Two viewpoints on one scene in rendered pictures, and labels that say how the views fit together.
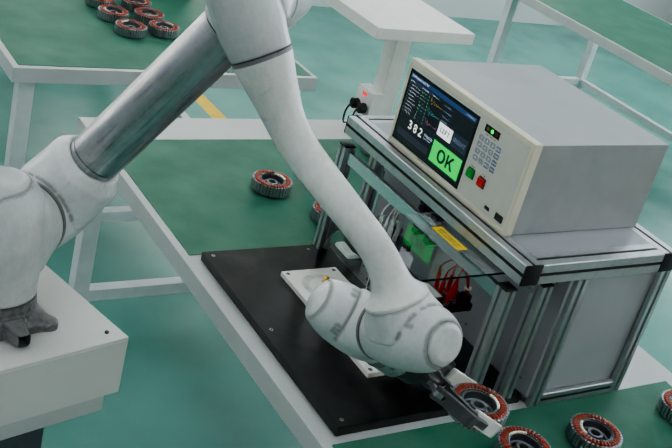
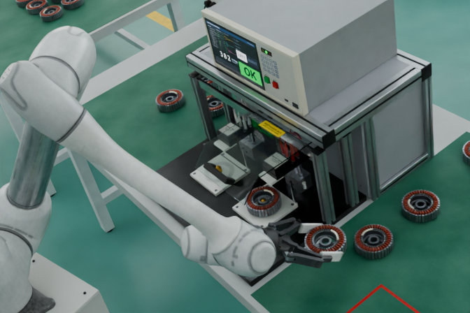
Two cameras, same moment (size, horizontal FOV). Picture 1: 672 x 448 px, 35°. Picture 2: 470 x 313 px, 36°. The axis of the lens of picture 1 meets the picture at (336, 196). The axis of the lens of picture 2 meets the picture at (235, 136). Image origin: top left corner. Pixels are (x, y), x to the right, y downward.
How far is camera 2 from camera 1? 0.61 m
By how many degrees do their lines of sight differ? 15
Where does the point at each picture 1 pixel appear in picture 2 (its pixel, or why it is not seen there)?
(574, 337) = (383, 148)
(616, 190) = (370, 43)
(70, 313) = (61, 287)
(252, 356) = not seen: hidden behind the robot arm
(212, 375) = not seen: hidden behind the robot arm
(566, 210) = (340, 76)
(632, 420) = (447, 177)
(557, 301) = (359, 137)
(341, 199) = (161, 194)
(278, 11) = (62, 98)
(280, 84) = (89, 140)
